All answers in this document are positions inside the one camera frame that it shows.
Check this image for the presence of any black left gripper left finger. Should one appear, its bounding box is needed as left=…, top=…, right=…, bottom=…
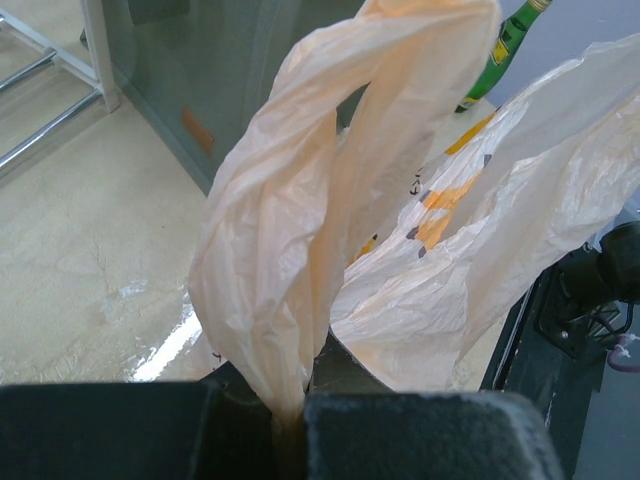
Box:
left=1, top=364, right=275, bottom=479

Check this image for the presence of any green glass bottle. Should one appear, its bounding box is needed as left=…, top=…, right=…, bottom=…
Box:
left=455, top=0, right=552, bottom=113

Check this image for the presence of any white metal shelf rack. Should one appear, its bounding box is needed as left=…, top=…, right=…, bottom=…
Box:
left=1, top=1, right=120, bottom=177

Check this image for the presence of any banana print plastic bag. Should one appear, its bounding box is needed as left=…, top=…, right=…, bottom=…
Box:
left=189, top=1, right=639, bottom=420

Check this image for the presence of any green fabric grocery bag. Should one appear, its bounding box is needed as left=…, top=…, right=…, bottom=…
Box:
left=82, top=1, right=362, bottom=192

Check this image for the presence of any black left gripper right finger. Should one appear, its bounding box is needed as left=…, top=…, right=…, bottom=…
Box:
left=303, top=336, right=564, bottom=479

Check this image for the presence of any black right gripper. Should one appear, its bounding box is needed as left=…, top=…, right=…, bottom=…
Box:
left=480, top=222, right=639, bottom=478

